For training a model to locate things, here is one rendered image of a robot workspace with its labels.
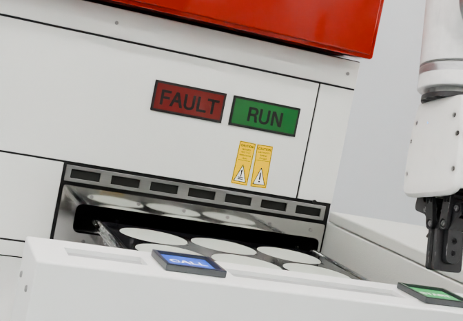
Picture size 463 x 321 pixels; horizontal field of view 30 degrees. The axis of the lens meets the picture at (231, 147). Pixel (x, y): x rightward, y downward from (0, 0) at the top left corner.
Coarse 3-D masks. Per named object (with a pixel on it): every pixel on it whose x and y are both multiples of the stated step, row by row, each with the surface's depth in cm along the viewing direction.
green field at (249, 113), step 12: (240, 108) 138; (252, 108) 139; (264, 108) 140; (276, 108) 140; (288, 108) 141; (240, 120) 139; (252, 120) 139; (264, 120) 140; (276, 120) 140; (288, 120) 141; (288, 132) 141
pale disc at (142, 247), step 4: (140, 244) 117; (144, 244) 118; (148, 244) 118; (152, 244) 119; (136, 248) 114; (140, 248) 114; (144, 248) 115; (148, 248) 115; (152, 248) 116; (156, 248) 116; (160, 248) 117; (164, 248) 118; (168, 248) 118; (172, 248) 119; (176, 248) 119; (180, 248) 120; (180, 252) 117; (184, 252) 117; (188, 252) 118; (192, 252) 119
